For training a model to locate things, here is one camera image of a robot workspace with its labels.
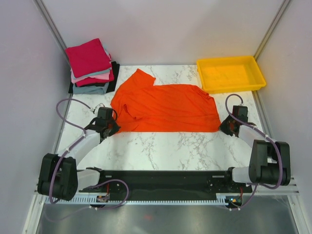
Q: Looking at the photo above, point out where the grey-blue folded t shirt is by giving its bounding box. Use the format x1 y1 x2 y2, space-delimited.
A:
73 83 109 95

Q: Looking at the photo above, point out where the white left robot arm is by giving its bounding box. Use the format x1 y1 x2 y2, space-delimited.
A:
37 107 120 204

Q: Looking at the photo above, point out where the teal folded t shirt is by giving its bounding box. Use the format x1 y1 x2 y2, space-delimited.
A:
71 69 111 80

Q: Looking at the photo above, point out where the crimson folded t shirt top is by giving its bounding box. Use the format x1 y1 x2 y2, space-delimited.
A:
65 38 111 78

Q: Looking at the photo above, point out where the left aluminium frame post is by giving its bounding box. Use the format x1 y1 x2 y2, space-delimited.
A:
33 0 68 60

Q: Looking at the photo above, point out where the right aluminium frame post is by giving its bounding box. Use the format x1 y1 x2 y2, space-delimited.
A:
253 0 292 61

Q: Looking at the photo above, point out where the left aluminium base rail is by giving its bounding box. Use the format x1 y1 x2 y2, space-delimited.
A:
22 179 46 234

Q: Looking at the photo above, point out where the aluminium frame post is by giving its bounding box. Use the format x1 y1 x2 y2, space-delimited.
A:
253 0 292 61
33 0 68 60

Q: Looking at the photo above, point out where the yellow plastic tray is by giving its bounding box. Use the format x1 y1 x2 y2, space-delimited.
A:
196 56 267 94

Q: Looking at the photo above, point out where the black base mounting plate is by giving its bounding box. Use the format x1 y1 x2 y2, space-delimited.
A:
83 170 252 199

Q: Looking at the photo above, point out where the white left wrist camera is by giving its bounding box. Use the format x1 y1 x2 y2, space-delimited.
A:
94 103 105 110

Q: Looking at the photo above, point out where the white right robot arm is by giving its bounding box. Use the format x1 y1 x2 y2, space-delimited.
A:
219 105 291 192

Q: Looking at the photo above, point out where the black folded t shirt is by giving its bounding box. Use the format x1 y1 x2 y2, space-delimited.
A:
68 61 120 94

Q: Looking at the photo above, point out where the pink folded t shirt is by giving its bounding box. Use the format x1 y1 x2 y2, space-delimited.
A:
71 69 111 83

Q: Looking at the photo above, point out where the white slotted cable duct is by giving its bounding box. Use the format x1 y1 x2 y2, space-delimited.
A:
73 193 227 205

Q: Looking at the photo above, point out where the crimson folded t shirt lower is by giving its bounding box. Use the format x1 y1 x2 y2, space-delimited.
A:
75 70 114 87

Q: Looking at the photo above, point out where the orange t shirt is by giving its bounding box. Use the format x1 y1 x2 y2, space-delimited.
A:
111 69 221 133

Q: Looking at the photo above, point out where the crimson folded t shirt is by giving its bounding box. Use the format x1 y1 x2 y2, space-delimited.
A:
65 38 111 78
75 70 114 87

